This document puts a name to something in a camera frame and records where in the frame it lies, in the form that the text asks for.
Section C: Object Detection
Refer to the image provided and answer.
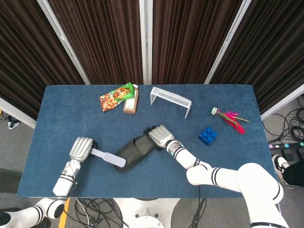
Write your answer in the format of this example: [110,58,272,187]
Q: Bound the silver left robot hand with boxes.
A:
[68,137,98,161]

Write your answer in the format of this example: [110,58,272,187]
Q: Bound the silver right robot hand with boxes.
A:
[143,124,175,152]

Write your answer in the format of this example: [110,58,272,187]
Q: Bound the black rubber slipper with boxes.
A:
[114,133,164,174]

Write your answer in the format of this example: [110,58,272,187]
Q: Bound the grey shoehorn paddle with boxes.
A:
[91,147,127,168]

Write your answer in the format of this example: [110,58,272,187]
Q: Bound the blue carpet table mat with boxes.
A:
[17,84,282,198]

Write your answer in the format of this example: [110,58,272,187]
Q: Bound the brown white bar block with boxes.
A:
[123,84,140,114]

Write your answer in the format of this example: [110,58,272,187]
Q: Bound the blue plastic building block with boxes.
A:
[198,127,218,146]

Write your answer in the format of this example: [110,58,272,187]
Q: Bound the orange green snack bag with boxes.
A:
[99,82,135,112]

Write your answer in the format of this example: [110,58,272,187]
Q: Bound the pink feather shuttlecock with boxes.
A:
[211,107,250,134]

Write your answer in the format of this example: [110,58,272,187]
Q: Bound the yellow floor tape strip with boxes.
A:
[58,198,71,228]

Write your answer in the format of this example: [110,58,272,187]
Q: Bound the white floor plug box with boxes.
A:
[8,116,21,131]

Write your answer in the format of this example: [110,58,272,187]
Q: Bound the brown pleated curtain panel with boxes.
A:
[152,0,244,85]
[0,0,85,121]
[209,0,304,114]
[47,0,144,86]

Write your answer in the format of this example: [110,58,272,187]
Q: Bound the white black sneaker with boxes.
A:
[272,154,290,185]

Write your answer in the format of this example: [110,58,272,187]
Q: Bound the black trouser leg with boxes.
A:
[282,159,304,186]

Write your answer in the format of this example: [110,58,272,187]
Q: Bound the white wire mesh goal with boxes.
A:
[150,86,192,119]

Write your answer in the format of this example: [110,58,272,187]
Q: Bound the black floor cable bundle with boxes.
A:
[60,198,130,228]
[263,94,304,143]

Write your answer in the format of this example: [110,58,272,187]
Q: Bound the white partition frame rail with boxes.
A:
[260,90,304,121]
[0,96,37,129]

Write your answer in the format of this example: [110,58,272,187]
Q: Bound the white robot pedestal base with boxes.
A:
[113,197,181,228]

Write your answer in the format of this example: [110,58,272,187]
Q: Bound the black braided floor cable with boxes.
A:
[189,198,207,228]

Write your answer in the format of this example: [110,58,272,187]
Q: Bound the white partition frame post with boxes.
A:
[203,0,253,84]
[37,0,91,86]
[139,0,153,86]

